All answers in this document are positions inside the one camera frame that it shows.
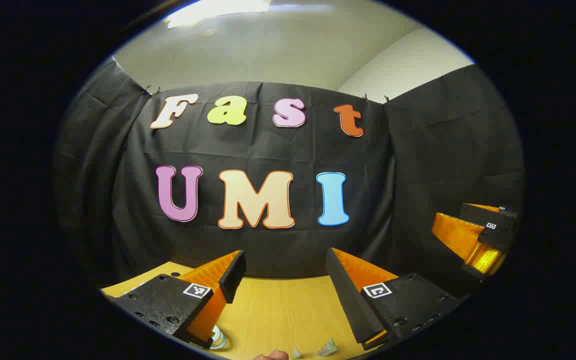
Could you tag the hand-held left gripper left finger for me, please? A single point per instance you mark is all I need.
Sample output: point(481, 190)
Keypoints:
point(233, 277)

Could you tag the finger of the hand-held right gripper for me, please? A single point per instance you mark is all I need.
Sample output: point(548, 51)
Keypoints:
point(485, 259)
point(488, 215)

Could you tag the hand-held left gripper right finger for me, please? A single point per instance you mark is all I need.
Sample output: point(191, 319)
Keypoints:
point(350, 300)

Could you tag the white green skin care tube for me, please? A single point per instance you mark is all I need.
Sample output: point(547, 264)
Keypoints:
point(328, 347)

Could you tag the pale blue suitcase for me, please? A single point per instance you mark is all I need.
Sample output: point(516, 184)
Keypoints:
point(218, 340)

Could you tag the beige rounded object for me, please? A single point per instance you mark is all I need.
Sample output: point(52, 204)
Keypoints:
point(271, 355)

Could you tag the black backdrop cloth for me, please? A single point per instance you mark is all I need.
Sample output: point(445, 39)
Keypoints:
point(268, 145)

